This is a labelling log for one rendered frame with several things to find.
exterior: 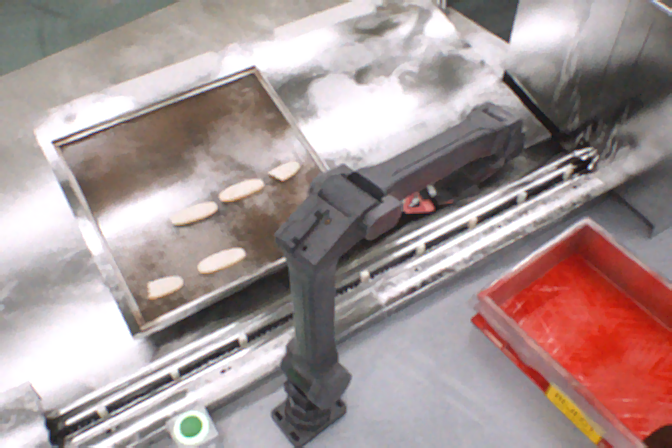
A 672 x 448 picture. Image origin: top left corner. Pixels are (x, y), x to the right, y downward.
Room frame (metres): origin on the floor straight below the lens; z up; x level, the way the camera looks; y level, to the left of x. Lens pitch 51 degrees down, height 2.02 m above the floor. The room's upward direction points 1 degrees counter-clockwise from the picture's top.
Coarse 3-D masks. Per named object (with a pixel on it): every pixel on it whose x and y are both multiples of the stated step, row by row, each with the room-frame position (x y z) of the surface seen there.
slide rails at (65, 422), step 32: (576, 160) 1.14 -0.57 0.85; (512, 192) 1.04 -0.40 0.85; (544, 192) 1.04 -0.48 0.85; (448, 224) 0.95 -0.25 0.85; (480, 224) 0.95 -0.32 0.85; (384, 256) 0.86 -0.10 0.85; (416, 256) 0.86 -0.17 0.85; (256, 320) 0.71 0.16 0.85; (192, 352) 0.64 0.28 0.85; (128, 384) 0.58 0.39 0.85; (64, 416) 0.51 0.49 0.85
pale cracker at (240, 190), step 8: (240, 184) 1.00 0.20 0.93; (248, 184) 1.00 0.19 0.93; (256, 184) 1.00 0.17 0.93; (224, 192) 0.98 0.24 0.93; (232, 192) 0.98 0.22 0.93; (240, 192) 0.98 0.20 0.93; (248, 192) 0.98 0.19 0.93; (256, 192) 0.99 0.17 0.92; (224, 200) 0.96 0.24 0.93; (232, 200) 0.96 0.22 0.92
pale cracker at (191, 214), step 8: (184, 208) 0.93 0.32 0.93; (192, 208) 0.93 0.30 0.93; (200, 208) 0.93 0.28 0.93; (208, 208) 0.93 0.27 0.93; (216, 208) 0.94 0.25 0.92; (176, 216) 0.91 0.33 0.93; (184, 216) 0.91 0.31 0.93; (192, 216) 0.91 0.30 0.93; (200, 216) 0.92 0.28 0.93; (176, 224) 0.90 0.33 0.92; (184, 224) 0.90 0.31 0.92
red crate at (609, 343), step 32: (576, 256) 0.88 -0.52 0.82; (544, 288) 0.79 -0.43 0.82; (576, 288) 0.79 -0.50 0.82; (608, 288) 0.79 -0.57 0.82; (480, 320) 0.71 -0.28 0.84; (544, 320) 0.72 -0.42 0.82; (576, 320) 0.72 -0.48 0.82; (608, 320) 0.72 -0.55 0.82; (640, 320) 0.71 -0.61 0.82; (512, 352) 0.64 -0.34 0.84; (576, 352) 0.64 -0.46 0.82; (608, 352) 0.64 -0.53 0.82; (640, 352) 0.64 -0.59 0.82; (544, 384) 0.57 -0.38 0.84; (608, 384) 0.58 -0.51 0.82; (640, 384) 0.58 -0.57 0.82; (640, 416) 0.51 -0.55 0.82
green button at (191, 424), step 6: (186, 420) 0.48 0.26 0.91; (192, 420) 0.48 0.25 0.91; (198, 420) 0.48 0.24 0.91; (180, 426) 0.47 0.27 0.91; (186, 426) 0.47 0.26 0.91; (192, 426) 0.47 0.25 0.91; (198, 426) 0.47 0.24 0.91; (180, 432) 0.46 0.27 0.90; (186, 432) 0.46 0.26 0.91; (192, 432) 0.46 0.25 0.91; (198, 432) 0.46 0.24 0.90; (186, 438) 0.45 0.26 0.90; (192, 438) 0.45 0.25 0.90
